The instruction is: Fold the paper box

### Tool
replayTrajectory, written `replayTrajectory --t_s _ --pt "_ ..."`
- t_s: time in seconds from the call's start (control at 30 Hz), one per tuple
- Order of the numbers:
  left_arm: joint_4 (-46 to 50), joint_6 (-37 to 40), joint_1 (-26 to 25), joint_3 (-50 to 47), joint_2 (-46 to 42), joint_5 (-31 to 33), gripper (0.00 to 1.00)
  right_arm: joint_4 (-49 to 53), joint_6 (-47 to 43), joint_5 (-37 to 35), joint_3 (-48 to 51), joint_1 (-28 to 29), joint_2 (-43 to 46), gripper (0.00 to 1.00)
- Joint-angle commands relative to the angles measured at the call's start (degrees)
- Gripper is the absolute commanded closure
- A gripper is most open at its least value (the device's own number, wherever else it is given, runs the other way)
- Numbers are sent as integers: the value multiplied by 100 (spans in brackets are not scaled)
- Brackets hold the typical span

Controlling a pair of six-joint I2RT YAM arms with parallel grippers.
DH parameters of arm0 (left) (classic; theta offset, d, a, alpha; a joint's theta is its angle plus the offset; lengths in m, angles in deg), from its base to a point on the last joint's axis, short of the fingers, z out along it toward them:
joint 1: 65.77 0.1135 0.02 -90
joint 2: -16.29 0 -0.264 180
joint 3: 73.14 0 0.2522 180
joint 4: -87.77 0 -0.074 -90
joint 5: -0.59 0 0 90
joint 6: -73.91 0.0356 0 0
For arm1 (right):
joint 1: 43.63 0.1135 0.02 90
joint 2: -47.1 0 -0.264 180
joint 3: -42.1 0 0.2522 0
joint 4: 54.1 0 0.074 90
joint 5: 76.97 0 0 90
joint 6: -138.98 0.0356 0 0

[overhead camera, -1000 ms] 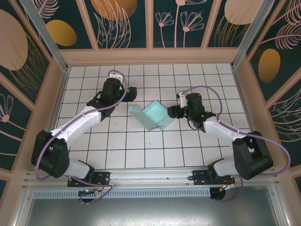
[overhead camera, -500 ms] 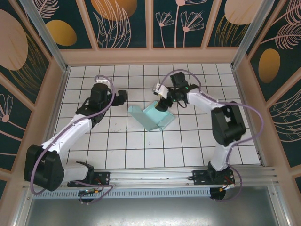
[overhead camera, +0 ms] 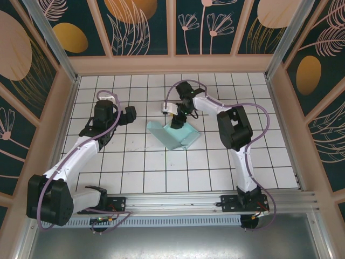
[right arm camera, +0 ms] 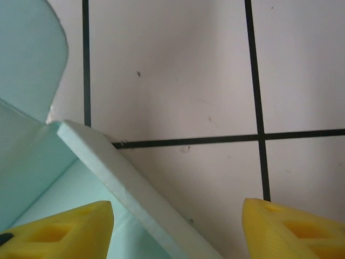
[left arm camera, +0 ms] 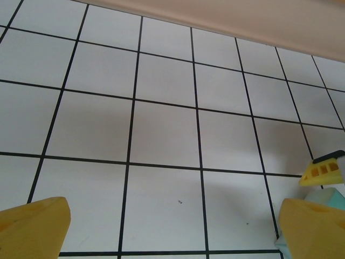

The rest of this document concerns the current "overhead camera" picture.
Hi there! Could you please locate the light blue paper box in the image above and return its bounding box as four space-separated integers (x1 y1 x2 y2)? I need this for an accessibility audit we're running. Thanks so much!
147 120 201 152

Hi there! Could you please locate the grey metal sheet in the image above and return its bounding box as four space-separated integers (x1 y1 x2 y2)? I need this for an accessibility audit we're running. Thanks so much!
16 213 332 259

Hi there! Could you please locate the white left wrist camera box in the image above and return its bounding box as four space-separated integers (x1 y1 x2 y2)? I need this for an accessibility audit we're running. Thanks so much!
96 93 116 105

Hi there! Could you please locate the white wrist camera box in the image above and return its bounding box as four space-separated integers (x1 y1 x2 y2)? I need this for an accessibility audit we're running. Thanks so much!
96 93 116 105
161 101 178 116

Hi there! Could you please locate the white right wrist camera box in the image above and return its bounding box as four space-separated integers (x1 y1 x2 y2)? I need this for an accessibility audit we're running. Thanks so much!
161 101 178 116

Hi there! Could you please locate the aluminium corner post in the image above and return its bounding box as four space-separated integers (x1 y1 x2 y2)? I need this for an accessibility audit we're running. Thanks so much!
21 0 81 83
265 0 325 79

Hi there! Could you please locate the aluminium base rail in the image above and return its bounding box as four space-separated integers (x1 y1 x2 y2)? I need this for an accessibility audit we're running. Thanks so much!
25 190 321 216

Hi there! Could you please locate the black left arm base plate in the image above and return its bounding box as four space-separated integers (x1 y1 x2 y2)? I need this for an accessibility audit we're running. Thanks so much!
77 196 127 215

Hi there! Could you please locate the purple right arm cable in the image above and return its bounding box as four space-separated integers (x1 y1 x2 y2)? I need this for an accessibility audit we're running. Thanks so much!
163 79 277 233

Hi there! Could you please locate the aluminium side rail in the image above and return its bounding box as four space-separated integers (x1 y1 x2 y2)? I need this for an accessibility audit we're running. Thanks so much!
266 76 307 191

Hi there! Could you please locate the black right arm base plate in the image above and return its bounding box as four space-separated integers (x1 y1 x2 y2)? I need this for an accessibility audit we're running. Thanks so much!
220 194 270 214

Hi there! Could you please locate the grey slotted cable duct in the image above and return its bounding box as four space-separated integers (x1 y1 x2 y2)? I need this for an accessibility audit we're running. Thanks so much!
37 215 243 228

